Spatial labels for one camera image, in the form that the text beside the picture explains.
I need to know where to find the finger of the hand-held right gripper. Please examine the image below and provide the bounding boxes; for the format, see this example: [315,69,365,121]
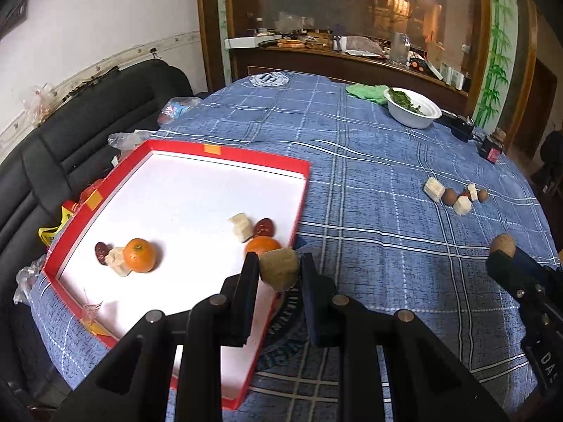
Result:
[514,246,563,291]
[486,250,550,304]

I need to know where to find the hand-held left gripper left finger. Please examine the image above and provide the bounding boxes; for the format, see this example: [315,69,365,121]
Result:
[50,252,260,422]

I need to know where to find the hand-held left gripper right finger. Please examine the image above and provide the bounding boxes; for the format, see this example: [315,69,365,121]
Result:
[299,252,513,422]

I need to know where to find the large orange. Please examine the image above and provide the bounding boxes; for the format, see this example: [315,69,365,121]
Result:
[245,236,283,260]

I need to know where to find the small orange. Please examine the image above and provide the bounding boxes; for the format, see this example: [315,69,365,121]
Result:
[123,238,157,273]

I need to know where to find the red box tray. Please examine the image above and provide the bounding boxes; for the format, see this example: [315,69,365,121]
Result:
[42,139,311,411]

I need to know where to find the small peeled sugarcane chunk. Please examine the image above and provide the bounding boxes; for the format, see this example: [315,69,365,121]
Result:
[105,247,133,278]

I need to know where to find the dark figure statue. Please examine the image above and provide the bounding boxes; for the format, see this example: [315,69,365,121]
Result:
[540,129,563,172]

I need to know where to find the large ribbed sugarcane chunk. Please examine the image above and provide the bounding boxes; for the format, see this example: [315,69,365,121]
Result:
[423,177,446,203]

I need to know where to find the black jar with red label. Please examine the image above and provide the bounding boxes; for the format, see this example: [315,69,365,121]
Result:
[481,128,506,164]

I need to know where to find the brown wooden door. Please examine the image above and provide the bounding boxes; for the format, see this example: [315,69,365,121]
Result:
[512,59,557,172]

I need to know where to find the white bowl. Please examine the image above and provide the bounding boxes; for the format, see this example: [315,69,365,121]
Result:
[384,87,442,129]

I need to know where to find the white cartons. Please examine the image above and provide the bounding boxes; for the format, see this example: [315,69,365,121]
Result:
[440,64,467,91]

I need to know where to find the pink and blue packet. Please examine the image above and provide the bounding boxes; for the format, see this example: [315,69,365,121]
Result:
[158,97,201,126]

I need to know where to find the green leafy vegetables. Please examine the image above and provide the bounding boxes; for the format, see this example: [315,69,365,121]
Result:
[389,89,434,116]

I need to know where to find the yellow plastic bag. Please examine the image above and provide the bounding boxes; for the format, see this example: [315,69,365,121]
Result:
[39,211,80,247]

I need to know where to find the bamboo painted panel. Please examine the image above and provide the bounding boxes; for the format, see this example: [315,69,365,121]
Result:
[473,0,520,128]

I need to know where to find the green cloth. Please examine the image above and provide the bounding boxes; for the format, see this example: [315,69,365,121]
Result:
[346,84,390,105]

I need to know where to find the black sofa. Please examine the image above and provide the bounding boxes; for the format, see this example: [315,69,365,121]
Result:
[0,59,207,422]

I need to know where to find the glass pitcher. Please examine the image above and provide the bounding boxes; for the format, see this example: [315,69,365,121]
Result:
[389,33,412,63]

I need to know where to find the long white box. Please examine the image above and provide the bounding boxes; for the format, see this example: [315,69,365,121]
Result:
[224,36,282,50]

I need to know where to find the wooden framed glass partition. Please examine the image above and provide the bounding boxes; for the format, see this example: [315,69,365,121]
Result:
[196,0,539,146]

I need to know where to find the crumpled clear plastic bag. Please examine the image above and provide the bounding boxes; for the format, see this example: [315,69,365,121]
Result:
[24,83,60,119]

